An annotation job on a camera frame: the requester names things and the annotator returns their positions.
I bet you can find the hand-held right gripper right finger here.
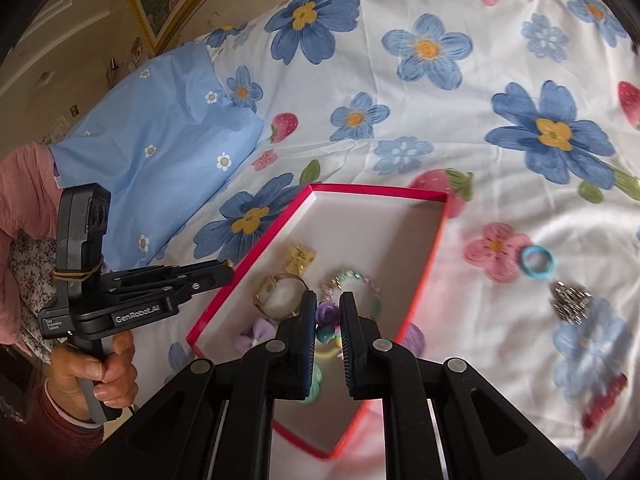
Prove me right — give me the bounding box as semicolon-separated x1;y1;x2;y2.
340;291;587;480

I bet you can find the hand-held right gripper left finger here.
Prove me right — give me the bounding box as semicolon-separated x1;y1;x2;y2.
75;290;323;480

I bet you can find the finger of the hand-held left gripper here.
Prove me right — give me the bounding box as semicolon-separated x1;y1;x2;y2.
102;258;236;286
112;280;221;313

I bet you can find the green charm hair tie bundle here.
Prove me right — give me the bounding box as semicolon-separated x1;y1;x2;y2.
295;300;351;406

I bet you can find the purple bow hair clip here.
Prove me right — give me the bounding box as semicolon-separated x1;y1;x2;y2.
240;319;278;346

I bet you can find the pastel beaded bracelet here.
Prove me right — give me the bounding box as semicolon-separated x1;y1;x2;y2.
320;269;383;318

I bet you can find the gold wristwatch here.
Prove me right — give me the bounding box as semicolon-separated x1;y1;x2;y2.
252;273;308;320

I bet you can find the yellow hair claw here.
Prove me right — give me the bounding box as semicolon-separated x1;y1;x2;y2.
285;241;318;273

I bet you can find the red shallow cardboard box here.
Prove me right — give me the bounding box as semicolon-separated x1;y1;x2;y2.
186;183;452;461

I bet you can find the person's left forearm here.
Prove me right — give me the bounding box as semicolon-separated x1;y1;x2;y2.
0;377;106;480

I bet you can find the person's left hand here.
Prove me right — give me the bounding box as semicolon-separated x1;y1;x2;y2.
50;332;138;408

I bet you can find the yellow rubber band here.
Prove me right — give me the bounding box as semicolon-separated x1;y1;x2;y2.
52;269;103;282

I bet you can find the person's floral clothing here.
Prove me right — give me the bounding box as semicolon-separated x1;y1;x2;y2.
7;235;68;361

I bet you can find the person's pink top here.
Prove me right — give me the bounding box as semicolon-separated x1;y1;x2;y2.
0;142;63;346

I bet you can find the blue flower-print pillow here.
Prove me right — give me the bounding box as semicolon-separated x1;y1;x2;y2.
50;42;266;268

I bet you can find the floral white bedsheet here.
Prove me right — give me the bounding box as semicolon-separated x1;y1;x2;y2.
100;0;640;480

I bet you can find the silver rhinestone hair clip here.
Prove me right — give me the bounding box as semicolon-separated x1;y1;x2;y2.
549;282;592;321

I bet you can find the small red hair accessory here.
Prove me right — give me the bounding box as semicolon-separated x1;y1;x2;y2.
582;374;628;429

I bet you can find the blue ring hair tie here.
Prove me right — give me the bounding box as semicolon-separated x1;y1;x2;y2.
520;246;555;279

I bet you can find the gold framed wall picture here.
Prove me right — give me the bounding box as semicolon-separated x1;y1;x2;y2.
120;0;251;56

